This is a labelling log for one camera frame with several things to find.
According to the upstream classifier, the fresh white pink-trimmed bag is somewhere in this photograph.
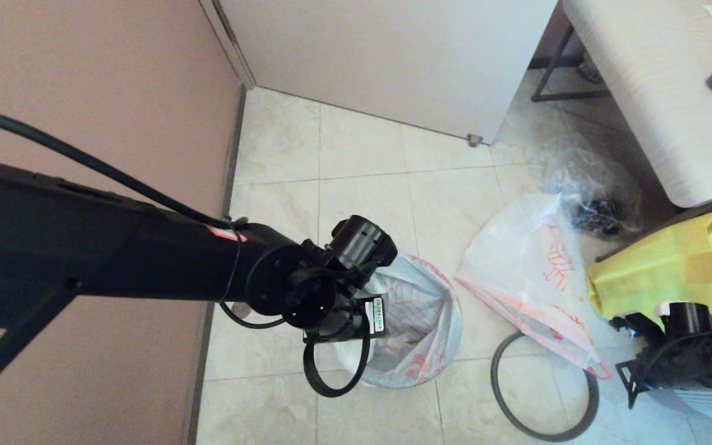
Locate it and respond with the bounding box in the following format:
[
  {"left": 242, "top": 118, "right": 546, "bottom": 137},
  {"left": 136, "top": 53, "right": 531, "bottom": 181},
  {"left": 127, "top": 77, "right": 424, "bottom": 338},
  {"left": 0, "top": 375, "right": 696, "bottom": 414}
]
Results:
[{"left": 334, "top": 253, "right": 463, "bottom": 389}]

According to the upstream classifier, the black bin ring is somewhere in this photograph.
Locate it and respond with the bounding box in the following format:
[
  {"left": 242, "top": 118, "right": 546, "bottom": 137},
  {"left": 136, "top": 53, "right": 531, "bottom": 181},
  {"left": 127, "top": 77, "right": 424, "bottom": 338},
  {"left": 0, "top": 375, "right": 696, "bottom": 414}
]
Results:
[{"left": 491, "top": 332, "right": 600, "bottom": 443}]

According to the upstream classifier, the white plastic bag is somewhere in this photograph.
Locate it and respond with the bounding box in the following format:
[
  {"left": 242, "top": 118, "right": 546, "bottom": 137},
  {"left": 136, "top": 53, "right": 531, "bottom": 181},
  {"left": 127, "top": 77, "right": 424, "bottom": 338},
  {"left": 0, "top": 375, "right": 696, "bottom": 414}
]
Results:
[{"left": 455, "top": 193, "right": 613, "bottom": 379}]

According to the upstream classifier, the yellow fabric bag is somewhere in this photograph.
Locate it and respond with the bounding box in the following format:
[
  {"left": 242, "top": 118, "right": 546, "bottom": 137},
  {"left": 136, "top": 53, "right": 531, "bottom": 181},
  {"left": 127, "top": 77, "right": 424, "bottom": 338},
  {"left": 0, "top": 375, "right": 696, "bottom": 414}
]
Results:
[{"left": 586, "top": 210, "right": 712, "bottom": 331}]

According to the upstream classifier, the clear plastic bag with dark items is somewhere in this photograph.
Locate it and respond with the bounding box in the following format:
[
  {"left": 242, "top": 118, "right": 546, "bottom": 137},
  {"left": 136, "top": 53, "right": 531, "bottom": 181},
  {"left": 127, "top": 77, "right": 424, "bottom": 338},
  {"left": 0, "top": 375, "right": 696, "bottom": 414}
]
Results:
[{"left": 545, "top": 139, "right": 644, "bottom": 239}]

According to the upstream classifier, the grey metal baseboard strip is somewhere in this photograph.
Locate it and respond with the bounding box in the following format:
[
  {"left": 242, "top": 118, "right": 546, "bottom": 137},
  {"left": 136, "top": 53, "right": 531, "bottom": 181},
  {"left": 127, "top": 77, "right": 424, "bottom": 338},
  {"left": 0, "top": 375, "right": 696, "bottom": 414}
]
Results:
[{"left": 182, "top": 83, "right": 248, "bottom": 445}]

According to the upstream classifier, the white door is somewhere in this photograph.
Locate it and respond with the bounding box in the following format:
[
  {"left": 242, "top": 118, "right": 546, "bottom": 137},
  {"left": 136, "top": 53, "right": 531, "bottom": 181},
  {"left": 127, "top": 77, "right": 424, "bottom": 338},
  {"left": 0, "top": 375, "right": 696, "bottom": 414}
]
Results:
[{"left": 217, "top": 0, "right": 561, "bottom": 146}]

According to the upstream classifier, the light wood grain table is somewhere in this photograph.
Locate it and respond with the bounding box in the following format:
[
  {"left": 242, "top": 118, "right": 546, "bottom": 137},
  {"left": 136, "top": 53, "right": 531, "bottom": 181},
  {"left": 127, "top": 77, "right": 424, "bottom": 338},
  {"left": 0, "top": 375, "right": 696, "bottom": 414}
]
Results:
[{"left": 529, "top": 0, "right": 712, "bottom": 209}]

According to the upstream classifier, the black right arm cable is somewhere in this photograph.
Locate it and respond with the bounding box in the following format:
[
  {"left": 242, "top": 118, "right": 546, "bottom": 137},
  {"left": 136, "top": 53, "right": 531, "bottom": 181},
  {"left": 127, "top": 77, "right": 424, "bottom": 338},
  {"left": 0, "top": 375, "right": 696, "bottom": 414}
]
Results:
[{"left": 631, "top": 328, "right": 712, "bottom": 409}]

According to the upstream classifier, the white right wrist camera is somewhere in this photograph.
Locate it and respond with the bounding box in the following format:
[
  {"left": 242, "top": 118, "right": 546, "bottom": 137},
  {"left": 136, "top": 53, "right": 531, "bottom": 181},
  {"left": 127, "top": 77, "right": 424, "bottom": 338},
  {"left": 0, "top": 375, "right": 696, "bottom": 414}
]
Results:
[{"left": 609, "top": 303, "right": 672, "bottom": 337}]

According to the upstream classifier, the white door frame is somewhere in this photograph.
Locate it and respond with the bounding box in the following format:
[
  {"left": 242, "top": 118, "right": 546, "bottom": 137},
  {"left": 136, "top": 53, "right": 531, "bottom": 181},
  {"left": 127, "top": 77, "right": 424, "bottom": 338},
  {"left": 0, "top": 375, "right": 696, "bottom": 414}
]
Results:
[{"left": 200, "top": 0, "right": 256, "bottom": 90}]

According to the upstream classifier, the smooth black left arm cable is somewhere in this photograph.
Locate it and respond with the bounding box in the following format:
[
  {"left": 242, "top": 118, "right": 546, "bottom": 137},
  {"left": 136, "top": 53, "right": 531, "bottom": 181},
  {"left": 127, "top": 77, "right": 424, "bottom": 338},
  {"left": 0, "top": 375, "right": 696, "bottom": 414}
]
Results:
[{"left": 0, "top": 109, "right": 248, "bottom": 229}]

